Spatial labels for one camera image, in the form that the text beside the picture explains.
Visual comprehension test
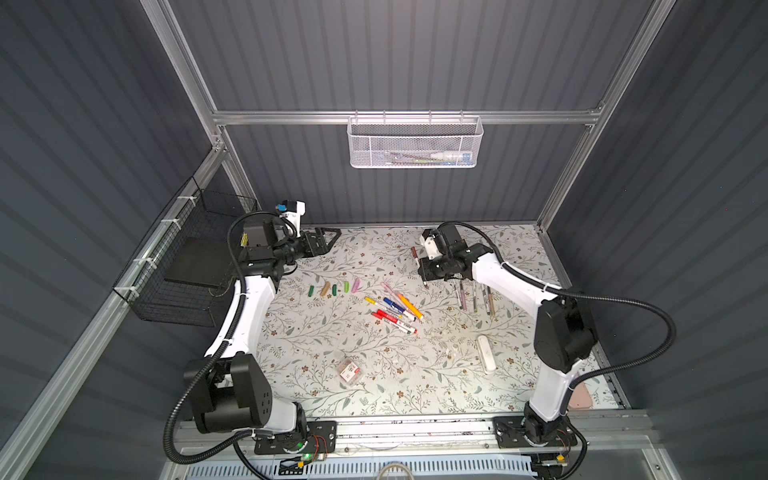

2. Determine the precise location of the purple highlighter pen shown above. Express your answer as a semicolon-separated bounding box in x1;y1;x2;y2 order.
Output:
457;282;468;311

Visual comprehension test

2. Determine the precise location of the dark green capped marker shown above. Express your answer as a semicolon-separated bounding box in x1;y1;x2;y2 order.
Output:
480;286;492;318

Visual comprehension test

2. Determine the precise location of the orange highlighter pen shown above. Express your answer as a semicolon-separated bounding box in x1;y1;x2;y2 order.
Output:
397;293;424;320

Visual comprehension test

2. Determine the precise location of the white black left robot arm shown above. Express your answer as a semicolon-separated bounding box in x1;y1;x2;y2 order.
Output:
183;212;341;435

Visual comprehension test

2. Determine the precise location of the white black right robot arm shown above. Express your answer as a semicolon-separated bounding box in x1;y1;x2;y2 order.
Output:
311;229;570;417

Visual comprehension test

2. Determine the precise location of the blue capped marker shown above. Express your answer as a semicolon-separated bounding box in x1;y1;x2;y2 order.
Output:
383;297;417;320

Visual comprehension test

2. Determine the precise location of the yellow capped marker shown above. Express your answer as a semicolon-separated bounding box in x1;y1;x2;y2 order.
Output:
364;296;401;318

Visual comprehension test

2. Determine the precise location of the red capped marker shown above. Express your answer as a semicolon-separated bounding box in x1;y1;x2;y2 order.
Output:
376;309;418;334
372;311;414;334

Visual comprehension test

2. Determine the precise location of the white eraser case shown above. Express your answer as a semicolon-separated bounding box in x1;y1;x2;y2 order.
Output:
476;335;497;374

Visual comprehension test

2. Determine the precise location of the small red white box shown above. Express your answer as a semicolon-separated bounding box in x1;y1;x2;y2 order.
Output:
336;357;361;385

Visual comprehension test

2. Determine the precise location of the pink pencil case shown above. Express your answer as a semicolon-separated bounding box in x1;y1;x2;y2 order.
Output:
568;384;594;410

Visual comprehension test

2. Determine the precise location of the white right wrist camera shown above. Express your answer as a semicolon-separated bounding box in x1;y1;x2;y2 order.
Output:
419;229;442;260

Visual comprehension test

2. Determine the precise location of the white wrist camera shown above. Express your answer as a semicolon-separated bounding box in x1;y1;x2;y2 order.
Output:
419;229;442;260
276;200;306;237

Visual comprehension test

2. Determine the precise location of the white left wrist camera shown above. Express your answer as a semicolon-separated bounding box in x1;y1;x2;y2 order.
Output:
276;200;306;237

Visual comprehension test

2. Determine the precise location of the black corrugated right cable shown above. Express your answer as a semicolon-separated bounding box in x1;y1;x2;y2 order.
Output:
440;220;677;391

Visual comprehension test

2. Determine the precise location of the black corrugated cable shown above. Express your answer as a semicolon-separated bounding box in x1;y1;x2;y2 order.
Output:
440;220;677;391
163;211;301;480

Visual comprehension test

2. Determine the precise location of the white wire mesh basket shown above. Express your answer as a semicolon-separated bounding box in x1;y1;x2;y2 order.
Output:
346;114;484;169

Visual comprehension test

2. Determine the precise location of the black wire side basket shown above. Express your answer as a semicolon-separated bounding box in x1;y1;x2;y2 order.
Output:
113;182;258;328

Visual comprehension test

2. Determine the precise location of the metal base rail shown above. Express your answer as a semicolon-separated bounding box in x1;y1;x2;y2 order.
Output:
173;409;661;457

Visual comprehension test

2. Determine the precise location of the black corrugated left cable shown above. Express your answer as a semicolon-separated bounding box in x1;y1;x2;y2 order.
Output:
163;211;301;480

